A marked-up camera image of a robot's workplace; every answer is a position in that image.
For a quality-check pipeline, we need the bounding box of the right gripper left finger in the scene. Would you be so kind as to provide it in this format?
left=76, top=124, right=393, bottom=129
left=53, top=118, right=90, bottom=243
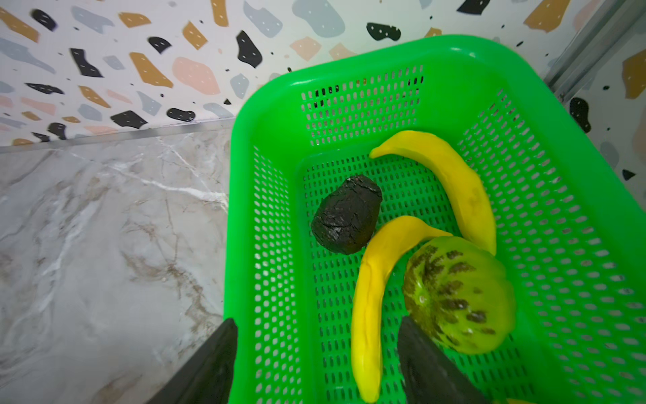
left=149, top=318, right=238, bottom=403

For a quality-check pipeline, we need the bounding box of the yellow banana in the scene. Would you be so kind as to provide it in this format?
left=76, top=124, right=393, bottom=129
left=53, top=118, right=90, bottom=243
left=369, top=131, right=497, bottom=255
left=351, top=215, right=451, bottom=403

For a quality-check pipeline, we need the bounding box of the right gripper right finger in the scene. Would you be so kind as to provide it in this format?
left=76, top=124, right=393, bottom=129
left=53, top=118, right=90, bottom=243
left=397, top=316, right=491, bottom=404

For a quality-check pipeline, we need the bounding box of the black avocado fruit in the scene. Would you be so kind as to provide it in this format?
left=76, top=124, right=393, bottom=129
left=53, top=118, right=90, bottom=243
left=311, top=174, right=383, bottom=255

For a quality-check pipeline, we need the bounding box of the yellow banana in basket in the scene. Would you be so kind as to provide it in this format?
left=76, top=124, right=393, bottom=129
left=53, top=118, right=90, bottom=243
left=369, top=131, right=497, bottom=255

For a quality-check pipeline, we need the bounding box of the green plastic basket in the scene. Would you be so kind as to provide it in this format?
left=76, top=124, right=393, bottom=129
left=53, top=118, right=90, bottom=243
left=225, top=35, right=645, bottom=403

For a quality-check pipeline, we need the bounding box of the green fruit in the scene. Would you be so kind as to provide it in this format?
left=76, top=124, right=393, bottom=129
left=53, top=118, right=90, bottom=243
left=402, top=237, right=516, bottom=355

